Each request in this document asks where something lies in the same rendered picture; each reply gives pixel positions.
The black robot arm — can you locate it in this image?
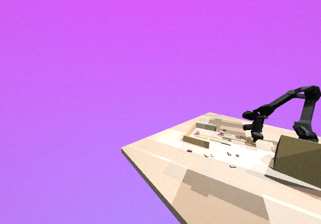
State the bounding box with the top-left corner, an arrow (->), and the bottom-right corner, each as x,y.
242,85 -> 321,143

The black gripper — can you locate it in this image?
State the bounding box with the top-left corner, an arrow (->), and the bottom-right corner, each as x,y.
251,122 -> 264,142

